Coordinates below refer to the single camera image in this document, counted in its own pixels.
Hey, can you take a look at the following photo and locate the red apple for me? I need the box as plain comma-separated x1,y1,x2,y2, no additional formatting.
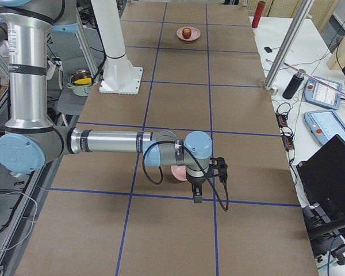
182,28,191,40

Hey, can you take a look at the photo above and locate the pink bowl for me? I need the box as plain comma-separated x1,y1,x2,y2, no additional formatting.
171,165,187,181

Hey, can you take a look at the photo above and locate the metal rod stand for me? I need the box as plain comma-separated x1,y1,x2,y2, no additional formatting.
283,62,345,97

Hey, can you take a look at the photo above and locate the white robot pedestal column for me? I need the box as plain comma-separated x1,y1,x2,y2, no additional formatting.
91,0,143,95

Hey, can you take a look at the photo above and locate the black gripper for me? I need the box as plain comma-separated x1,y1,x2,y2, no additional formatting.
187,175,206,203

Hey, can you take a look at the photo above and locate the near teach pendant tablet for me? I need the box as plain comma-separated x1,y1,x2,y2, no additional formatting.
304,110,345,145

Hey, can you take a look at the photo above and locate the aluminium frame post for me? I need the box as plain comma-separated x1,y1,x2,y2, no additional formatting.
263,0,314,90

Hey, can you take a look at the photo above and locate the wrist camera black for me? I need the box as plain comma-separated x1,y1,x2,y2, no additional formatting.
210,157,228,184

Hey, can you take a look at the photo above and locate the black orange usb hub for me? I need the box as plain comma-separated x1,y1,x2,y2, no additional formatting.
276,114,288,128

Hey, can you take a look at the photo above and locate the black laptop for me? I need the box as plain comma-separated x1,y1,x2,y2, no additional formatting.
296,135,345,214

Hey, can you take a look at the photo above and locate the far teach pendant tablet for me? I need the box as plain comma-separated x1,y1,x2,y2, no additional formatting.
304,77,342,110

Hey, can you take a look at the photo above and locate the red cylinder bottle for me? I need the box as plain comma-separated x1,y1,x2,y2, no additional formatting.
251,1,266,28

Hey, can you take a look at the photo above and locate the small black square device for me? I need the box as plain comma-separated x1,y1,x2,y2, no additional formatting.
264,47,273,53

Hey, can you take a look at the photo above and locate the black water bottle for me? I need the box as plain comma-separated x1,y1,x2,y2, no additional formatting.
282,69,306,99

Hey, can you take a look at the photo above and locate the white pot with yellow item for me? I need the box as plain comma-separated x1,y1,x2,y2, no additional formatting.
66,70,92,97

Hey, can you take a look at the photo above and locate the pink plate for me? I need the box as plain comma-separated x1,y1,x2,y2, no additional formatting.
176,26,201,42

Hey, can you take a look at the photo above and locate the teach pendant tablet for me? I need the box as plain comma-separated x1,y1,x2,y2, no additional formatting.
304,77,342,110
304,110,345,145

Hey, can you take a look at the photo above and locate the black monitor stand clamp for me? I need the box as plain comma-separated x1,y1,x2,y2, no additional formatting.
302,199,345,254

